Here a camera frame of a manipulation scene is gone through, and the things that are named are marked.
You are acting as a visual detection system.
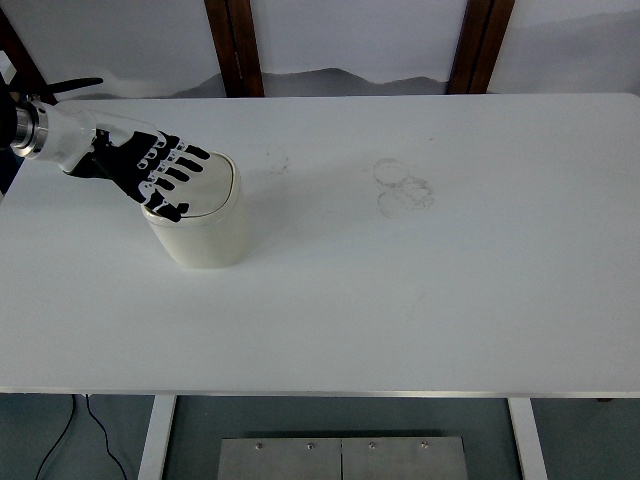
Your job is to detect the brown wooden post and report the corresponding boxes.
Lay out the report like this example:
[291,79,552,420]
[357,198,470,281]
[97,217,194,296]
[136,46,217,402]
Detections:
[446,0,516,95]
[204,0,265,98]

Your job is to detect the white table leg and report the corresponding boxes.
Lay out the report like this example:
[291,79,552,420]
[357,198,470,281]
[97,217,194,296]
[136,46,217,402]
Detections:
[508,398,548,480]
[137,395,177,480]

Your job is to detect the right brown wooden post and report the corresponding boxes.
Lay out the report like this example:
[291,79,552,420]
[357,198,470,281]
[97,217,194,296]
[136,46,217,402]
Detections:
[446,0,516,95]

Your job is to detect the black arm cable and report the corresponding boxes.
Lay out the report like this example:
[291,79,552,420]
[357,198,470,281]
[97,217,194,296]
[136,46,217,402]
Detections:
[29,77,105,104]

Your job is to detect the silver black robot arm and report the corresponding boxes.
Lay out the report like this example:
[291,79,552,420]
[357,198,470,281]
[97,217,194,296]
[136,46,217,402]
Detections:
[1,84,213,222]

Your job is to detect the cream plastic trash can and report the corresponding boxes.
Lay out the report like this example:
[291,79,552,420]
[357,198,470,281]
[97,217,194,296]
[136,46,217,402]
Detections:
[141,151,250,269]

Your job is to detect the dark frame far left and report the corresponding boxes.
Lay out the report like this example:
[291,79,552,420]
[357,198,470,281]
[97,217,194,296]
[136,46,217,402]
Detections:
[0,11,58,105]

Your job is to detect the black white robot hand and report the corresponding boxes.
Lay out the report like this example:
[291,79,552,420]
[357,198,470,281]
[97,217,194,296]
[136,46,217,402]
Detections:
[39,105,210,222]

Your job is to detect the right white table leg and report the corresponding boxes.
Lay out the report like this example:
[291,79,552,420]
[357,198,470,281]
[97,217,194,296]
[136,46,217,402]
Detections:
[508,398,548,480]

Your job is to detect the left white table leg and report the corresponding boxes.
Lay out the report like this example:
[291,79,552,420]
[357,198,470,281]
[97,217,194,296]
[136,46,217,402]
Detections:
[137,395,177,480]

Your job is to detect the black floor cable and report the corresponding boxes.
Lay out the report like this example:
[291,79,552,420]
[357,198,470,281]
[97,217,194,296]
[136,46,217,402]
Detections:
[33,394,130,480]

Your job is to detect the left brown wooden post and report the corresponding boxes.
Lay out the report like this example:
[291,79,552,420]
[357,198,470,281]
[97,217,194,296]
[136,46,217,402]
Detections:
[204,0,265,98]

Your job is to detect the metal base plate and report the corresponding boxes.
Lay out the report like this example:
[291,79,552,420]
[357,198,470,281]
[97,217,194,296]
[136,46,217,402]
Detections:
[218,437,468,480]

